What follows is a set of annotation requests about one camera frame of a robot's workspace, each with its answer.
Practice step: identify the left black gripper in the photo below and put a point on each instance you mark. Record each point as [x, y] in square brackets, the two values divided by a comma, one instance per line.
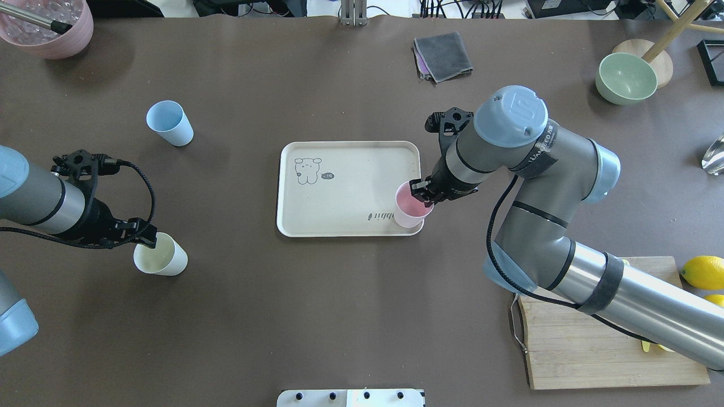
[100, 219]

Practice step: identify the green bowl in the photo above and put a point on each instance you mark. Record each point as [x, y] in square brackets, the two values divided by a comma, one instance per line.
[624, 79]

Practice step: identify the cream rabbit tray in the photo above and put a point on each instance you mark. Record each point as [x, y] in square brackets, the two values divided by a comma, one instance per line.
[344, 188]

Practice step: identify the grey folded cloth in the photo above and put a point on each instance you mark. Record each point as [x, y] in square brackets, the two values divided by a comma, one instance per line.
[439, 58]

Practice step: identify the pink cup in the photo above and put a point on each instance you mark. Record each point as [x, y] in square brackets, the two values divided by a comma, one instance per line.
[409, 212]

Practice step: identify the whole yellow lemon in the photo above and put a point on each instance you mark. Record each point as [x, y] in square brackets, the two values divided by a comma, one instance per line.
[704, 272]
[717, 299]

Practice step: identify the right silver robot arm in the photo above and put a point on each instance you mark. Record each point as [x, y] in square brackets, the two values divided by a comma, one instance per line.
[561, 170]

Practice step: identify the pink bowl with ice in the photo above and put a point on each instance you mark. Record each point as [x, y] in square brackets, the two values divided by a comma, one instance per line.
[44, 43]

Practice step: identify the aluminium frame post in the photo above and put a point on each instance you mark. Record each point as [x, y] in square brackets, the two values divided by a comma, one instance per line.
[353, 13]

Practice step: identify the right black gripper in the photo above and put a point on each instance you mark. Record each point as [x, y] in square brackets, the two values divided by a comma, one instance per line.
[451, 188]

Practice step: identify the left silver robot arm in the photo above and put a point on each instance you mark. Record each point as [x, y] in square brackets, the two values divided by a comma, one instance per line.
[60, 205]

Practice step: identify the wooden cutting board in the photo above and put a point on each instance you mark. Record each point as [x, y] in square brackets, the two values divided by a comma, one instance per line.
[565, 349]

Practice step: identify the wooden cup stand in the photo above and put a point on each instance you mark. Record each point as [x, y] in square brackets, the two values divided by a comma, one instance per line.
[654, 53]

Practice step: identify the blue cup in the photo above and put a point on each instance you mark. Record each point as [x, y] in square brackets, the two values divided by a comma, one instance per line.
[168, 120]

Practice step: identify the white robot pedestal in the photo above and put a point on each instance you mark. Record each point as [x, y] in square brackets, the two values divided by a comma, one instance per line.
[352, 397]

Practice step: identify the metal muddler tool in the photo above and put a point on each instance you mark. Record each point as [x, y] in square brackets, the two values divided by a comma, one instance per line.
[55, 26]

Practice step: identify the cream white cup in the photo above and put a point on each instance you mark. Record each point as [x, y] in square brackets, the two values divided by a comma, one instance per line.
[166, 259]

